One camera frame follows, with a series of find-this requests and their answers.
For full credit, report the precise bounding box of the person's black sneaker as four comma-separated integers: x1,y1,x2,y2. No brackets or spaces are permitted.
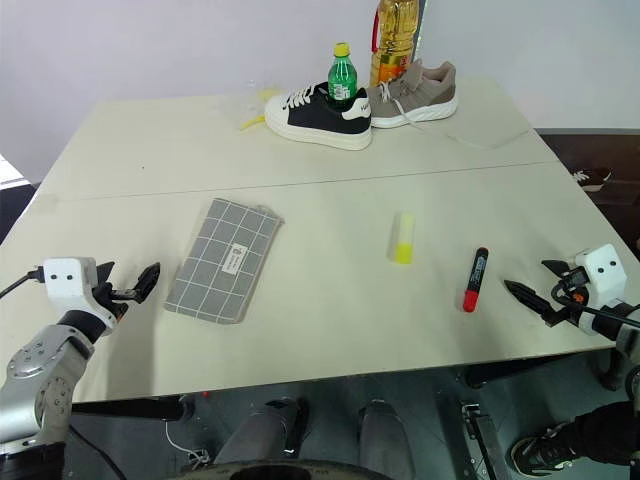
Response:
509,423,577,477

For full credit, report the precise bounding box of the beige sneaker white sole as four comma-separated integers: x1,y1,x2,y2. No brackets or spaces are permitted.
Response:
366,59,459,131

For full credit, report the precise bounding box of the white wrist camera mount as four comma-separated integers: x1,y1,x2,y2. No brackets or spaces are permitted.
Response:
573,243,629,310
41,256,127,330

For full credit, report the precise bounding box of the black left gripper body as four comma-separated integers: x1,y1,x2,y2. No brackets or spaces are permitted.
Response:
92,281,137,322

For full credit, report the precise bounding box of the yellow highlighter pen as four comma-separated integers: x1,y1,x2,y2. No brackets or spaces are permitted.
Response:
386,211,418,266

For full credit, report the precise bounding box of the black and white sneaker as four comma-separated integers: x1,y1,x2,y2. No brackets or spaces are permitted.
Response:
263,80,374,152

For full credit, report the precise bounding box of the black table frame bar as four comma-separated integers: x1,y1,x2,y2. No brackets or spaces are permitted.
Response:
69,395,197,422

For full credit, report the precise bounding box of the yellow clear plastic wrapper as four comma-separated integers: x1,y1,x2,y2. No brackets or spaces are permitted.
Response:
237,85,282,134

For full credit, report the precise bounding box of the black metal floor bracket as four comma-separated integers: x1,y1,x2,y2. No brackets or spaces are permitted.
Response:
458,401,512,480

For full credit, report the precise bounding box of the gray rounded shape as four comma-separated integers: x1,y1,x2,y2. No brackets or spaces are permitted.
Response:
213,396,312,467
357,398,417,480

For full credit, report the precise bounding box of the green plastic bottle yellow cap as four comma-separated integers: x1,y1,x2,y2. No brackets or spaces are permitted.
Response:
326,42,359,113

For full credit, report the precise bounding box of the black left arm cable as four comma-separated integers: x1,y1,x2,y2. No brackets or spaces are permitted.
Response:
0,268,47,301

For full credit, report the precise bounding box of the red and black marker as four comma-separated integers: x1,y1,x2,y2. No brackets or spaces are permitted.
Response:
455,246,491,314

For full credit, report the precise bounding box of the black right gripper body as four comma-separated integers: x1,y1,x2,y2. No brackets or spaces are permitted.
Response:
548,266,592,327

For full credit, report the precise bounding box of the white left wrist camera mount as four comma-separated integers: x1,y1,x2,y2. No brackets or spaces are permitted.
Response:
41,256,127,330

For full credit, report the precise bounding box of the gray checked fabric pencil case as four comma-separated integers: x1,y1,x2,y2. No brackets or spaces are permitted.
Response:
164,197,287,326

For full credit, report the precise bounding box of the large cooking oil bottle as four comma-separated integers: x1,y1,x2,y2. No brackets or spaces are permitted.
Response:
368,0,422,89

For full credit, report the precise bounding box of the white floor cable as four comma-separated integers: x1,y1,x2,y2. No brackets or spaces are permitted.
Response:
163,421,212,467

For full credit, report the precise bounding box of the person's black trouser leg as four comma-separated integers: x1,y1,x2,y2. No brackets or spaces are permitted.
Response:
563,398,640,465

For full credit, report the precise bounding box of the brown shoe on floor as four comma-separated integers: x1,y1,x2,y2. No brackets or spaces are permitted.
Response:
571,166,613,193

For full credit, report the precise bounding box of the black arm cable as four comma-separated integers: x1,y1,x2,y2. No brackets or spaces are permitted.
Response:
0,268,47,301
553,293,640,331

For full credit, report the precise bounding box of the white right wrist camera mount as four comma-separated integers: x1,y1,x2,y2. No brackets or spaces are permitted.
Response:
573,243,629,310

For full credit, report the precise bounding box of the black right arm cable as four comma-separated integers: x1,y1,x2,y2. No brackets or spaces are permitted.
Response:
553,293,640,331

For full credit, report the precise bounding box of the white object at wall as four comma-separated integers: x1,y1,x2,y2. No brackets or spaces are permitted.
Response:
0,153,27,190

